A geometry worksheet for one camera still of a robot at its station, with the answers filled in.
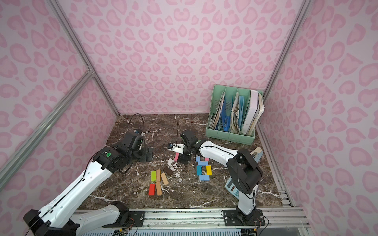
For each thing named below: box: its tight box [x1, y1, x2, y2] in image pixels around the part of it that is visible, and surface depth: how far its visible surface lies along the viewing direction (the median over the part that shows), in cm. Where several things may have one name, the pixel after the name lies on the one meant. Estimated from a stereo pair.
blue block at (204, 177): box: [199, 174, 211, 181], surface depth 88 cm
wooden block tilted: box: [160, 172, 169, 186], surface depth 87 cm
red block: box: [148, 183, 156, 196], surface depth 84 cm
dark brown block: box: [163, 166, 174, 176], surface depth 91 cm
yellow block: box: [205, 165, 213, 176], surface depth 90 cm
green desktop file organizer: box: [205, 84, 265, 146], surface depth 98 cm
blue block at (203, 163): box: [197, 161, 209, 166], surface depth 94 cm
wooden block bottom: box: [155, 181, 163, 196], surface depth 84 cm
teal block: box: [196, 165, 203, 177], surface depth 90 cm
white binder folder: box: [242, 89, 260, 134], surface depth 94 cm
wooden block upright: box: [156, 169, 161, 182], surface depth 89 cm
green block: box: [150, 170, 157, 182], surface depth 89 cm
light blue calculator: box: [224, 176, 240, 200], surface depth 82 cm
